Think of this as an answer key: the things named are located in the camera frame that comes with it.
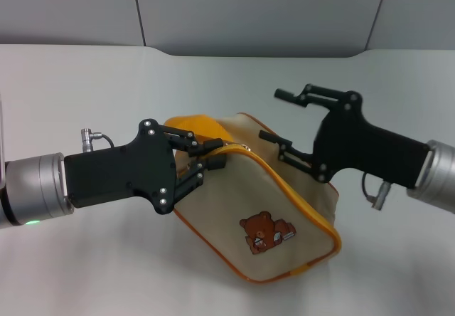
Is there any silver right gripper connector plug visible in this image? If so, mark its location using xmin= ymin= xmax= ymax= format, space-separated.
xmin=361 ymin=171 xmax=392 ymax=211

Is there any beige food bag orange zipper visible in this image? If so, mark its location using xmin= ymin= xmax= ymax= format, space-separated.
xmin=163 ymin=112 xmax=343 ymax=287

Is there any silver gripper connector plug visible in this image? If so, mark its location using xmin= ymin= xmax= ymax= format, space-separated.
xmin=80 ymin=127 xmax=116 ymax=152
xmin=361 ymin=171 xmax=392 ymax=211

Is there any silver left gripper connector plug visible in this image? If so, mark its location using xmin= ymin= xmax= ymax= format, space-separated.
xmin=80 ymin=127 xmax=116 ymax=152

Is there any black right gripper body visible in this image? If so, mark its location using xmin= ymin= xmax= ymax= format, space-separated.
xmin=309 ymin=90 xmax=432 ymax=191

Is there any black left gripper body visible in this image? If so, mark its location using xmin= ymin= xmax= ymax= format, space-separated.
xmin=63 ymin=117 xmax=178 ymax=217

